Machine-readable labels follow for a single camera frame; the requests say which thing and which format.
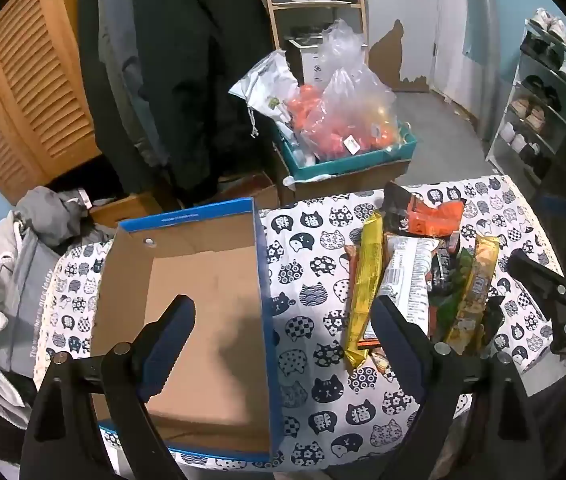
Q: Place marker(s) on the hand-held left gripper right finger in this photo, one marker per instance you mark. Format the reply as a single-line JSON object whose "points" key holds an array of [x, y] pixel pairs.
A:
{"points": [[403, 355]]}

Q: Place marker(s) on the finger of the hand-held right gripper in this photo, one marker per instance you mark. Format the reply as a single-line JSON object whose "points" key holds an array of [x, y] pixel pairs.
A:
{"points": [[538, 275]]}

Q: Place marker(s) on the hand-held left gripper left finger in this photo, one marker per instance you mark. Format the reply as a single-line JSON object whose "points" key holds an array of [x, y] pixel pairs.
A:
{"points": [[168, 355]]}

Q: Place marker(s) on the orange patterned snack packet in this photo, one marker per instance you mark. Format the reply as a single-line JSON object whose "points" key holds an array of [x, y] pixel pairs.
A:
{"points": [[380, 360]]}

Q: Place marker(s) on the green snack packet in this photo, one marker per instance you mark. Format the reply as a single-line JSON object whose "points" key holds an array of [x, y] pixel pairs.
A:
{"points": [[455, 300]]}

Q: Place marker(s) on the white snack packet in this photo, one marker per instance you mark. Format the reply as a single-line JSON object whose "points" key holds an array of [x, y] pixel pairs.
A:
{"points": [[410, 275]]}

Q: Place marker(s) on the blue cardboard box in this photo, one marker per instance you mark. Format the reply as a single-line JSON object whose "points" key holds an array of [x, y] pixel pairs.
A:
{"points": [[203, 280]]}

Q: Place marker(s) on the long yellow snack packet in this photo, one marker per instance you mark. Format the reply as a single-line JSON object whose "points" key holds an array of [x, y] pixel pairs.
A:
{"points": [[365, 280]]}

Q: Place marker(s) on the dark striped snack packet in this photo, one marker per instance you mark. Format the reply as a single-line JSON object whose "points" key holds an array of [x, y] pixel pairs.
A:
{"points": [[443, 267]]}

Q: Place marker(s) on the orange-red snack packet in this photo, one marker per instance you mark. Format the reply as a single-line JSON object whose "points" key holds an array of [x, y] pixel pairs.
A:
{"points": [[435, 217]]}

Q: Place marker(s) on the black snack packet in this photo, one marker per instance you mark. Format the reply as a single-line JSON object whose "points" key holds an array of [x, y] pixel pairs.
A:
{"points": [[397, 207]]}

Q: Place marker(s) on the cat print tablecloth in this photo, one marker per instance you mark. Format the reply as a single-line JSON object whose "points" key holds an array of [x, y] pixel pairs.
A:
{"points": [[313, 270]]}

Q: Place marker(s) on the wooden crate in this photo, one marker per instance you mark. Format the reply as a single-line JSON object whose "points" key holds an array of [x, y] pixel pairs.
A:
{"points": [[128, 207]]}

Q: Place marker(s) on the rows of shoes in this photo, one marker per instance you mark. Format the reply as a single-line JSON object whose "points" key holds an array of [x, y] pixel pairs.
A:
{"points": [[538, 110]]}

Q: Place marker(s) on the brown cardboard box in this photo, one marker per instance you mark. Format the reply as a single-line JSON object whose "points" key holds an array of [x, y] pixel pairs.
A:
{"points": [[353, 177]]}

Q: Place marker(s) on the small cardboard box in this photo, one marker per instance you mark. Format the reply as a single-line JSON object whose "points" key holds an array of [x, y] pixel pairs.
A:
{"points": [[250, 190]]}

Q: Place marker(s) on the grey jacket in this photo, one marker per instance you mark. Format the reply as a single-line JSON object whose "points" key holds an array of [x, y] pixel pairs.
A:
{"points": [[53, 210]]}

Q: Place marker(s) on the metal shoe rack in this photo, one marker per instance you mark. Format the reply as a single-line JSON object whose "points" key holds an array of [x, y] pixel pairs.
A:
{"points": [[518, 90]]}

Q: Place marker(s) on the teal crate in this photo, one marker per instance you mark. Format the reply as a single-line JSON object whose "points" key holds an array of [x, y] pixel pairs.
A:
{"points": [[393, 152]]}

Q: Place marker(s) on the plastic bag of oranges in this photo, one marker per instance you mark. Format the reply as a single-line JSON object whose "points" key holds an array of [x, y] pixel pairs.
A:
{"points": [[348, 115]]}

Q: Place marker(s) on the white door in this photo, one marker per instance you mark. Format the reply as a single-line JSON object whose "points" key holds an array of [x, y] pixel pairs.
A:
{"points": [[455, 25]]}

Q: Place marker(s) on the black coat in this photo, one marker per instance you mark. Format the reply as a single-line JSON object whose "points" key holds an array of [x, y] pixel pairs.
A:
{"points": [[198, 70]]}

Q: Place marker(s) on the white printed bag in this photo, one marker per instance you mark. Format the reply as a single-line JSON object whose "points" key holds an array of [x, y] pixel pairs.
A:
{"points": [[263, 82]]}

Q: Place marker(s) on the dark grey coat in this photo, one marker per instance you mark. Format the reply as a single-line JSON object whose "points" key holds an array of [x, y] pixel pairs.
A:
{"points": [[113, 60]]}

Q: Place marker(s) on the wooden louvered cabinet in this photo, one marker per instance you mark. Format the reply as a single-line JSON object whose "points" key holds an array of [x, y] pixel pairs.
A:
{"points": [[28, 85]]}

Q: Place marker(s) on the clear plastic bag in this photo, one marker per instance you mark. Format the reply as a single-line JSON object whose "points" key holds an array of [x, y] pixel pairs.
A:
{"points": [[338, 42]]}

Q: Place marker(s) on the wooden shelf rack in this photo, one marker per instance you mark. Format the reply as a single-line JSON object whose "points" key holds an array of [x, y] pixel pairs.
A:
{"points": [[358, 20]]}

